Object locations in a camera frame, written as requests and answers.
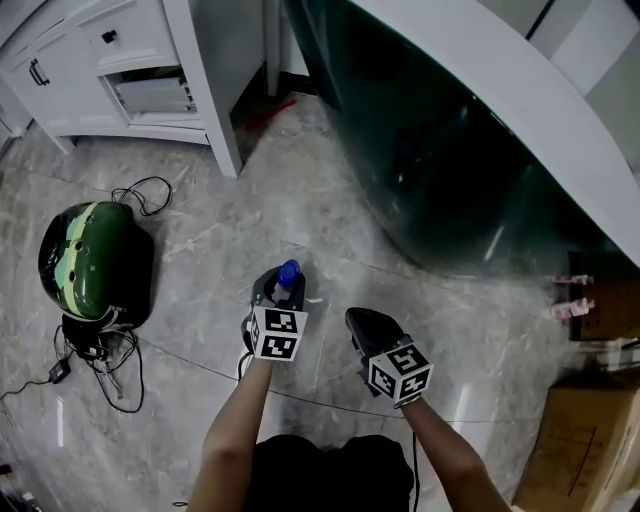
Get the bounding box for person's left forearm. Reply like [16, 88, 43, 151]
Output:
[185, 355, 274, 512]

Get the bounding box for red stick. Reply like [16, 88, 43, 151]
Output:
[243, 99, 298, 131]

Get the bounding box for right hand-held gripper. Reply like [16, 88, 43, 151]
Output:
[344, 306, 435, 407]

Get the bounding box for person's right forearm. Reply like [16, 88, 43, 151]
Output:
[398, 396, 513, 512]

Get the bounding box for green black helmet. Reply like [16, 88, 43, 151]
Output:
[37, 200, 156, 332]

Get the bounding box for black power adapter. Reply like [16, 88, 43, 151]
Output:
[48, 357, 73, 385]

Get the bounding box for dark green white-rimmed bathtub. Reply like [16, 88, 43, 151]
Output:
[283, 0, 640, 275]

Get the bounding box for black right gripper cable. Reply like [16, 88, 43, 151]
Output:
[408, 431, 422, 512]

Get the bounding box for black cable tangle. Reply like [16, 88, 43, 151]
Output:
[53, 317, 147, 415]

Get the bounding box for black looped cable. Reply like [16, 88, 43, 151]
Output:
[110, 175, 174, 218]

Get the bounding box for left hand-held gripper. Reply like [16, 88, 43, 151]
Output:
[242, 266, 309, 362]

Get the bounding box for person's black shorts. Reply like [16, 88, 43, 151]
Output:
[243, 433, 416, 512]

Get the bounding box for white cabinet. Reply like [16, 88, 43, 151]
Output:
[0, 0, 244, 179]

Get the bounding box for dark brown box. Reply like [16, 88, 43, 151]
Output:
[566, 249, 640, 343]

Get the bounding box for light brown cardboard box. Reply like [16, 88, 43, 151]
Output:
[511, 375, 640, 512]

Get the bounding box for black cabinet door handle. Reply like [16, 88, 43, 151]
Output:
[28, 58, 51, 87]

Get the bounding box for pink packet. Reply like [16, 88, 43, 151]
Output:
[548, 272, 595, 287]
[549, 297, 597, 320]

